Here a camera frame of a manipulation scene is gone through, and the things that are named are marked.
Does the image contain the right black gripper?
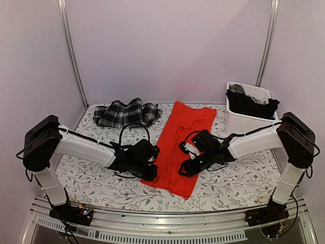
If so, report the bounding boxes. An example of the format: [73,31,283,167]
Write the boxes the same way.
[179,150,215,178]

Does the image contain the red orange garment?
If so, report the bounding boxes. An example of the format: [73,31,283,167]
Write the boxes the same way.
[140,101,217,199]

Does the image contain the black white plaid skirt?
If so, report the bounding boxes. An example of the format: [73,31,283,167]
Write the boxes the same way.
[93,98,163,128]

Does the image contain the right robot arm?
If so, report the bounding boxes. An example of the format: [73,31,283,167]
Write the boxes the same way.
[178,112,320,222]

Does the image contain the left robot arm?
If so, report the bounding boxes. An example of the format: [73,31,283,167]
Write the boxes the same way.
[16,115,159,221]

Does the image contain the white plastic laundry bin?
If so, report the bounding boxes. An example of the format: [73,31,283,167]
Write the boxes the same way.
[225,81,279,134]

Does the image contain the floral patterned table mat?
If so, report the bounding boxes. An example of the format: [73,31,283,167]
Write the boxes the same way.
[48,103,289,212]

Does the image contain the black garment in bin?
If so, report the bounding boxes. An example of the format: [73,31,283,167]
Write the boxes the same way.
[226,89,280,119]

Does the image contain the grey garment in bin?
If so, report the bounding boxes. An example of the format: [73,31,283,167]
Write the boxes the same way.
[229,84,246,94]

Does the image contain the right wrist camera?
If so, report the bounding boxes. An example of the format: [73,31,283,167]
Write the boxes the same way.
[179,141,201,159]

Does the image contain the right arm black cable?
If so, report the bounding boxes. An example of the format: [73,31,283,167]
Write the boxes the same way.
[184,131,204,144]

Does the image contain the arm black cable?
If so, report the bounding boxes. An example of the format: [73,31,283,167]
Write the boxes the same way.
[184,131,204,144]
[118,123,150,147]

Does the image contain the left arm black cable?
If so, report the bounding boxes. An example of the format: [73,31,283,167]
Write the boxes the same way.
[118,123,150,147]

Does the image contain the aluminium front rail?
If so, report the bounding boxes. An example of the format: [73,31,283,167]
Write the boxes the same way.
[22,197,320,243]

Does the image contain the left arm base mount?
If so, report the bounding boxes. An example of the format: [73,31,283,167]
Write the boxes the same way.
[49,200,93,226]

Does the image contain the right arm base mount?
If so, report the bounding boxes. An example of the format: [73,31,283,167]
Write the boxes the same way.
[244,200,289,227]

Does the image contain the left aluminium frame post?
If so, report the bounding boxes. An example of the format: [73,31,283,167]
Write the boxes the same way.
[57,0,89,108]

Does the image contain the aluminium frame post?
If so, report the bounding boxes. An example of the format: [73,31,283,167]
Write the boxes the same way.
[57,0,89,108]
[255,0,279,87]

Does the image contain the right aluminium frame post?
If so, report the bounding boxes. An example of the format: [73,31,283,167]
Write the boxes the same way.
[255,0,279,87]

